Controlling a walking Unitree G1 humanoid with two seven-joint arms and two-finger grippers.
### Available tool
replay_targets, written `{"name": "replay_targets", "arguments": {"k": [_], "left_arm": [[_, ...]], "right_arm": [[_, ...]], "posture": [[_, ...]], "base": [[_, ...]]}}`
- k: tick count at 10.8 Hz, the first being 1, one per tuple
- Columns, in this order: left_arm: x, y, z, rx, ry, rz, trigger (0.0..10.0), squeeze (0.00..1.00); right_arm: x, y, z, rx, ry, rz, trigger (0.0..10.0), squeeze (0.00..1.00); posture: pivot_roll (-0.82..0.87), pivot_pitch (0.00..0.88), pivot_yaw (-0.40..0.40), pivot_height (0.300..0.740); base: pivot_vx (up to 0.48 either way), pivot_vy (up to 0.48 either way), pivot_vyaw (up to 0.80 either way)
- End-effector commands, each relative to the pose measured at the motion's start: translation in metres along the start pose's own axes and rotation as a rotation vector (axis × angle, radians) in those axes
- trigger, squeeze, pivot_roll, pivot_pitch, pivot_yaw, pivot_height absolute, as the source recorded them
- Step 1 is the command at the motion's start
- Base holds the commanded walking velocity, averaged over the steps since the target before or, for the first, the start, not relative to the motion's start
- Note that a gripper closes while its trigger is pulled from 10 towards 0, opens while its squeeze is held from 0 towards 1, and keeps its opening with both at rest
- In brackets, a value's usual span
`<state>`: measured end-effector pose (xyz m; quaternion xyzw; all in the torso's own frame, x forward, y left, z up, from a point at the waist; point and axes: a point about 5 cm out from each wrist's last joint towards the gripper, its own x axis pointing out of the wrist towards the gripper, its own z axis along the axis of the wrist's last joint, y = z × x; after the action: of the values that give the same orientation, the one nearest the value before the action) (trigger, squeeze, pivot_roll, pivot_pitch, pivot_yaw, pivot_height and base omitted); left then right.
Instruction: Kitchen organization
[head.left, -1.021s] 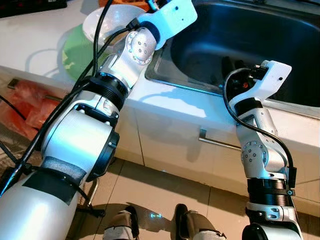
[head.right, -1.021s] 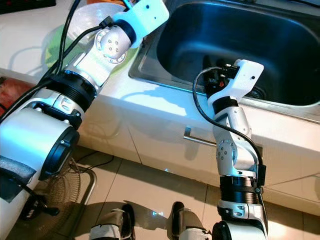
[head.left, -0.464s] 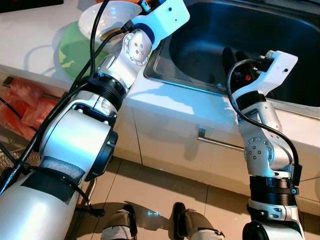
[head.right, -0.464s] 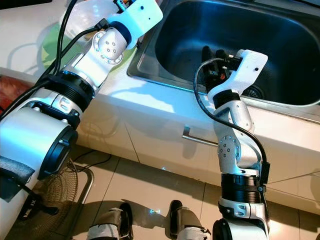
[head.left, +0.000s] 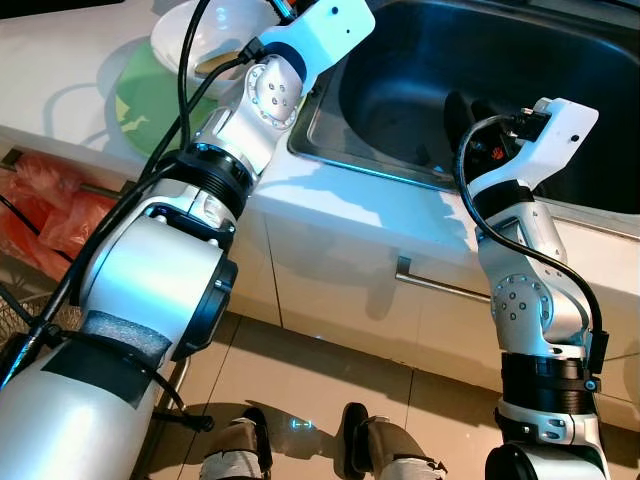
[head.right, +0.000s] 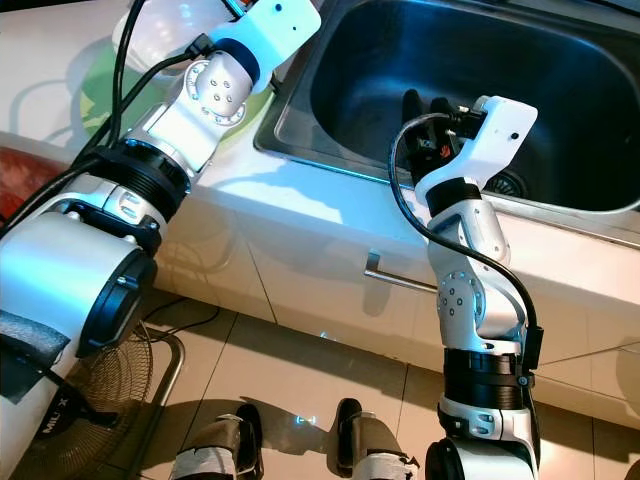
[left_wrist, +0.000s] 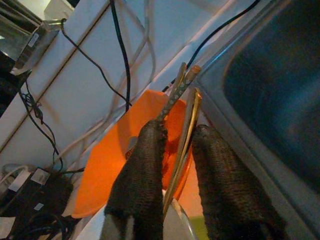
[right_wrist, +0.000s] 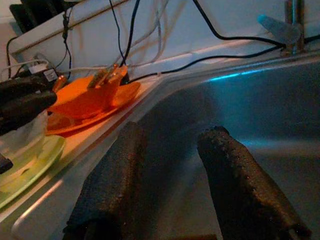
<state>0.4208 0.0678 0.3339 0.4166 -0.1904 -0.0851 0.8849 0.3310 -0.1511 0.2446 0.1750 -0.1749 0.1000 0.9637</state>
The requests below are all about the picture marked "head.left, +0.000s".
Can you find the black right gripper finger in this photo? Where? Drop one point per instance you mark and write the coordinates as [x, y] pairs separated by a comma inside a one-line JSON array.
[[457, 120], [480, 112]]

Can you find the white bowl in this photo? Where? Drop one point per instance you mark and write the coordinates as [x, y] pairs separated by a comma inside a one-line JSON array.
[[215, 35]]

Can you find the green plate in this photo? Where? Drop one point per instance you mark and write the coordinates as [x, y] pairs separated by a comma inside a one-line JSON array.
[[145, 100]]

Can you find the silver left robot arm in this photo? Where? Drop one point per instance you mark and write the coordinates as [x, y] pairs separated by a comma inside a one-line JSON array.
[[150, 280]]

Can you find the stainless steel sink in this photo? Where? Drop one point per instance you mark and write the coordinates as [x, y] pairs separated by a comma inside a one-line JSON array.
[[560, 60]]

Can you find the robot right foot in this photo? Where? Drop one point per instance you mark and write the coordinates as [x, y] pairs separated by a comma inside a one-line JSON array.
[[385, 450]]

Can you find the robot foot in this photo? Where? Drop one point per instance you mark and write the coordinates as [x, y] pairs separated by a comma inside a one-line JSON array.
[[235, 450], [385, 450]]

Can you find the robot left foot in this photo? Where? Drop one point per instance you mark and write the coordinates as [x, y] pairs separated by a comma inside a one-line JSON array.
[[235, 450]]

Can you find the orange plastic bag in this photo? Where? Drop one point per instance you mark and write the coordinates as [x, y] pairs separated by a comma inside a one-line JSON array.
[[50, 210]]

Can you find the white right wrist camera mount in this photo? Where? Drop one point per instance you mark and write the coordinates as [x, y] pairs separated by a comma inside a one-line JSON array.
[[555, 135]]

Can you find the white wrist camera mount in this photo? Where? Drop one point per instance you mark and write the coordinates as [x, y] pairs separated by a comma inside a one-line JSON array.
[[320, 35], [555, 135]]

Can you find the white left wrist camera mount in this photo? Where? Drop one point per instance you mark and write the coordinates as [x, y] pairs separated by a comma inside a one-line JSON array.
[[320, 35]]

